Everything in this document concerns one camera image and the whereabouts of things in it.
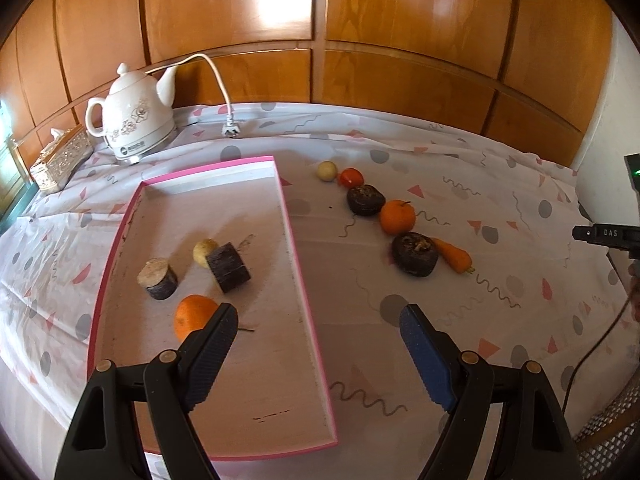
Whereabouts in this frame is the wooden panelled headboard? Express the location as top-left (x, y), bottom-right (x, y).
top-left (0, 0), bottom-right (613, 168)

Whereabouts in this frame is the black cable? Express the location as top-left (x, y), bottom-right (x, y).
top-left (562, 290), bottom-right (638, 406)

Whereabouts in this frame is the ornate beige tissue box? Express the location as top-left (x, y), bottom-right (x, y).
top-left (29, 125), bottom-right (93, 195)

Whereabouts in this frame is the small water chestnut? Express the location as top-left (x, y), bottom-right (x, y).
top-left (347, 184), bottom-right (386, 218)

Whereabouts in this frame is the white power cord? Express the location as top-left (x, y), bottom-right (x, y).
top-left (147, 52), bottom-right (242, 138)

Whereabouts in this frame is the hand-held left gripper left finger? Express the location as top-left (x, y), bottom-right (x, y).
top-left (54, 302), bottom-right (240, 480)

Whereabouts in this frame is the pink shallow tray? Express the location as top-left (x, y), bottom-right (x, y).
top-left (86, 156), bottom-right (340, 461)

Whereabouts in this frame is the woven rattan stool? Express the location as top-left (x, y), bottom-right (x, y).
top-left (572, 387), bottom-right (640, 480)

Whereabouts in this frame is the short sugarcane piece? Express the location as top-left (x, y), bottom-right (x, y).
top-left (137, 258), bottom-right (179, 301)

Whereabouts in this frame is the wooden framed window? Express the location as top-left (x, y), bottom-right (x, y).
top-left (0, 100), bottom-right (36, 228)

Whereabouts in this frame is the long dark sugarcane piece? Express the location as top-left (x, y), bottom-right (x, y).
top-left (206, 242), bottom-right (252, 294)

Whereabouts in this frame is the large water chestnut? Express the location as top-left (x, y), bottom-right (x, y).
top-left (390, 233), bottom-right (439, 278)

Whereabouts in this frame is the yellow rough longan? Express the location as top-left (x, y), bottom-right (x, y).
top-left (193, 239), bottom-right (219, 267)

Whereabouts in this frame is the small mandarin orange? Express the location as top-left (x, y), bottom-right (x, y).
top-left (379, 200), bottom-right (417, 236)

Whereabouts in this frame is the white ceramic electric kettle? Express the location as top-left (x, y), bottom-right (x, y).
top-left (85, 62), bottom-right (177, 166)

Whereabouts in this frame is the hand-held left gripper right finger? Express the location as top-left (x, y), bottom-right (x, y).
top-left (399, 303), bottom-right (586, 480)

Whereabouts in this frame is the large mandarin orange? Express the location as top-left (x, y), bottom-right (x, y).
top-left (174, 295), bottom-right (256, 343)

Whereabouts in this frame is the white patterned sheet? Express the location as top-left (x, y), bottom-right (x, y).
top-left (0, 102), bottom-right (631, 480)

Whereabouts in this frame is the small carrot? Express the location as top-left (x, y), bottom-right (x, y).
top-left (431, 237), bottom-right (476, 276)

